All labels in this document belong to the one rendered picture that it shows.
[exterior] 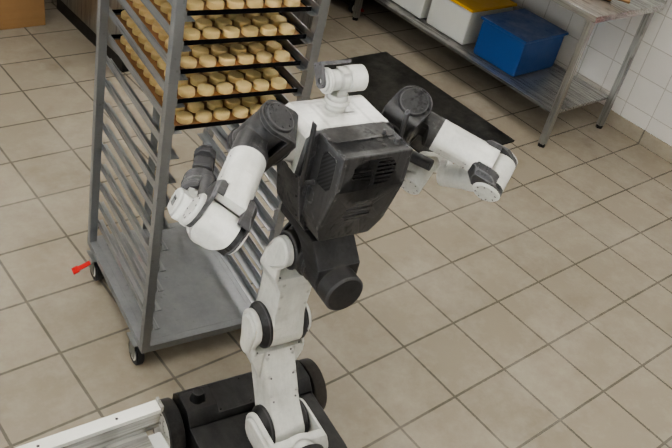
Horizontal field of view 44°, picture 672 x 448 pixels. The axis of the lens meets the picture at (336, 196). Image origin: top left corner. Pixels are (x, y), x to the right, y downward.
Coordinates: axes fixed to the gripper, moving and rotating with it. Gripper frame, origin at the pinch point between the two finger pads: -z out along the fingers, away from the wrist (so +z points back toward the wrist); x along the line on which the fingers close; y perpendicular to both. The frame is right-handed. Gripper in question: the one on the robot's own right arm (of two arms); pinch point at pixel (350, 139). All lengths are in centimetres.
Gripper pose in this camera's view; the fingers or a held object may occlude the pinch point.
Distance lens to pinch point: 246.4
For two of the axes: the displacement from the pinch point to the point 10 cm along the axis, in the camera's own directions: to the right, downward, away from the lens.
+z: 8.5, 4.3, -3.1
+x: 2.0, -8.0, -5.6
